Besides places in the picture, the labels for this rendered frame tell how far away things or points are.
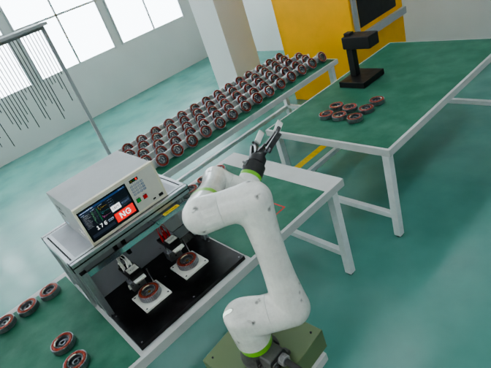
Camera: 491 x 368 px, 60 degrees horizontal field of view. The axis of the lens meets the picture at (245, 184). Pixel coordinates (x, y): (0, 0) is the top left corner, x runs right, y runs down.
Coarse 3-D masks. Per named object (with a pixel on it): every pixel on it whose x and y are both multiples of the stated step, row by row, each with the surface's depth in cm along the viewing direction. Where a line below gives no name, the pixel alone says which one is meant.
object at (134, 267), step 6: (132, 264) 208; (120, 270) 211; (126, 270) 206; (132, 270) 204; (138, 270) 204; (126, 276) 206; (132, 276) 203; (138, 276) 205; (144, 276) 204; (138, 282) 203
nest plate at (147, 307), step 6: (156, 282) 213; (162, 288) 208; (168, 288) 207; (162, 294) 204; (168, 294) 204; (138, 300) 206; (156, 300) 202; (162, 300) 202; (144, 306) 201; (150, 306) 200
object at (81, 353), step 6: (72, 354) 188; (78, 354) 188; (84, 354) 186; (66, 360) 186; (72, 360) 188; (78, 360) 185; (84, 360) 184; (66, 366) 184; (72, 366) 185; (78, 366) 181; (84, 366) 183
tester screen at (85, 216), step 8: (120, 192) 199; (104, 200) 194; (112, 200) 197; (120, 200) 199; (88, 208) 190; (96, 208) 193; (104, 208) 195; (120, 208) 200; (80, 216) 188; (88, 216) 191; (96, 216) 193; (104, 216) 196; (112, 216) 198; (128, 216) 204; (88, 224) 192; (96, 224) 194; (96, 232) 195; (104, 232) 198
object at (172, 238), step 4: (168, 236) 223; (172, 236) 218; (156, 240) 224; (160, 240) 223; (164, 240) 217; (168, 240) 216; (172, 240) 215; (176, 240) 215; (164, 244) 218; (168, 244) 214; (172, 244) 214; (176, 244) 216; (180, 244) 217; (168, 248) 217; (172, 248) 215; (176, 248) 215; (180, 248) 215; (176, 252) 214
